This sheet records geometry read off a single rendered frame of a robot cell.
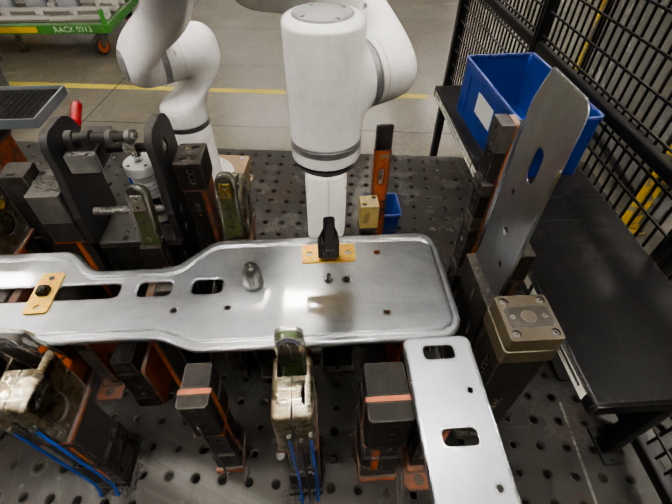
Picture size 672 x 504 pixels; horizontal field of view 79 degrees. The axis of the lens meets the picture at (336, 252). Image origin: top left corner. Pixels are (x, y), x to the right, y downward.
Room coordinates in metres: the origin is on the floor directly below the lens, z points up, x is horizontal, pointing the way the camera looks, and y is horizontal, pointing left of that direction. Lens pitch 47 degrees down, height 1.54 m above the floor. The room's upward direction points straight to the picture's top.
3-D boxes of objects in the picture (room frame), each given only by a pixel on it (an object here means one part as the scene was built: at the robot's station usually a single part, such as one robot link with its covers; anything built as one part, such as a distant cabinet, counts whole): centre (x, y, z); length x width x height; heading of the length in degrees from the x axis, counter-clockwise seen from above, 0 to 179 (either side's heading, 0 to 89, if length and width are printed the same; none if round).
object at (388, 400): (0.26, -0.07, 0.84); 0.11 x 0.10 x 0.28; 3
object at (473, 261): (0.44, -0.25, 0.85); 0.12 x 0.03 x 0.30; 3
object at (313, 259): (0.44, 0.01, 1.07); 0.08 x 0.04 x 0.01; 93
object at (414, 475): (0.25, -0.15, 0.84); 0.11 x 0.06 x 0.29; 3
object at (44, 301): (0.41, 0.48, 1.01); 0.08 x 0.04 x 0.01; 4
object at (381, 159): (0.60, -0.08, 0.95); 0.03 x 0.01 x 0.50; 93
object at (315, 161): (0.44, 0.01, 1.26); 0.09 x 0.08 x 0.03; 3
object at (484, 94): (0.84, -0.40, 1.10); 0.30 x 0.17 x 0.13; 6
